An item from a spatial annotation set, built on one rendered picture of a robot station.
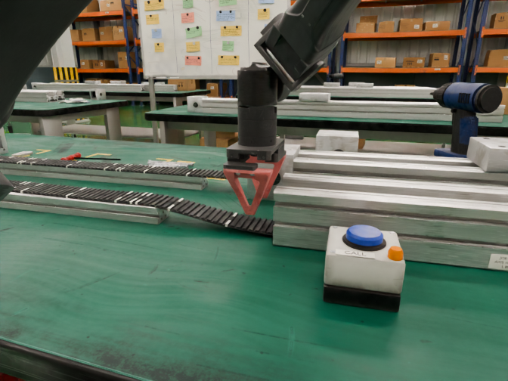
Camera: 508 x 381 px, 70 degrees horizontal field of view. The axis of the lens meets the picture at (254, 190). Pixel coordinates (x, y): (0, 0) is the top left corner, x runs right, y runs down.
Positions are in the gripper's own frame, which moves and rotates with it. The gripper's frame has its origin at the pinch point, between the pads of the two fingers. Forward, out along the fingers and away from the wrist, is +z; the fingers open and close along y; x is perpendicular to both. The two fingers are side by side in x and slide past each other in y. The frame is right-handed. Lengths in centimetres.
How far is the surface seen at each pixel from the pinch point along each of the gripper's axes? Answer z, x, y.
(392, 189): -2.8, -20.0, 2.6
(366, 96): 4, -22, 337
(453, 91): -15, -34, 39
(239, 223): 3.8, 2.7, -0.8
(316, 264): 5.0, -10.5, -8.7
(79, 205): 3.0, 31.2, -2.8
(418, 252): 3.5, -23.3, -4.5
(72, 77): -9, 548, 593
